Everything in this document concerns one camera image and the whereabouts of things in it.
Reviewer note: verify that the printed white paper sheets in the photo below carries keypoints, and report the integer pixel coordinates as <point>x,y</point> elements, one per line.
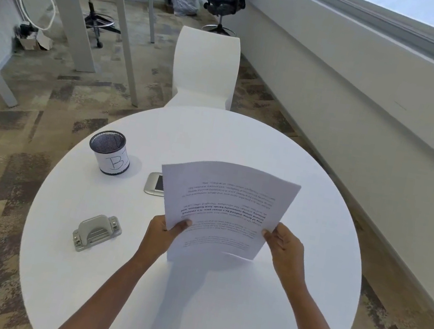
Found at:
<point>226,209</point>

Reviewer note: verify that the white plastic chair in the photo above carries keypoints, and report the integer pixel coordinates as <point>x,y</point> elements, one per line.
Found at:
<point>204,69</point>

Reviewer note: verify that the black power adapter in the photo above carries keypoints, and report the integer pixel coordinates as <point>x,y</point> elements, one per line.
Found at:
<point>26,30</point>

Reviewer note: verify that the grey hole punch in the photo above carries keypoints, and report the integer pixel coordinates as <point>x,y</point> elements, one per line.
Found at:
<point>97,233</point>

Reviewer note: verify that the small cardboard box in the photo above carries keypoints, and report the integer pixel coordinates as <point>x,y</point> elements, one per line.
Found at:
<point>36,41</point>

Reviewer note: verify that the person's right hand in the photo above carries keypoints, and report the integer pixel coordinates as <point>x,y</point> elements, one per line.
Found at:
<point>287,253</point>

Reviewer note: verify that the person's left hand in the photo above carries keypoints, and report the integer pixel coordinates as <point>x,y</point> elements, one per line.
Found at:
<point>157,237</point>

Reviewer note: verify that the person's left thumb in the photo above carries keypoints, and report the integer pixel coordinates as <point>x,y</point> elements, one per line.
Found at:
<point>183,225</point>

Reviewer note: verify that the person's right thumb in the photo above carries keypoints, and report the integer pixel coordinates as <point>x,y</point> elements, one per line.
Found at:
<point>267,234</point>

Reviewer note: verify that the black mesh pen holder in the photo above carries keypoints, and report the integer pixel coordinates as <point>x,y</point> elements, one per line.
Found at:
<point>110,152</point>

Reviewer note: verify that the window frame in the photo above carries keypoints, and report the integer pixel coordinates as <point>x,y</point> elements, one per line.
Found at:
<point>411,16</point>

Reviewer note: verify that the person's left forearm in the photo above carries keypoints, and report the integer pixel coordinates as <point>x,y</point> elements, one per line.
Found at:
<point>103,296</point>

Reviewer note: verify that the black stool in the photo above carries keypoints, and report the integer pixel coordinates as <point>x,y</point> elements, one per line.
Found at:
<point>97,13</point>

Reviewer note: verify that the silver stapler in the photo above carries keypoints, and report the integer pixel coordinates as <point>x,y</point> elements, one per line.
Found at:
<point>154,183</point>

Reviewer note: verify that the white round table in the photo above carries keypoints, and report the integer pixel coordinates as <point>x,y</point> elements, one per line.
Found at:
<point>187,290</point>

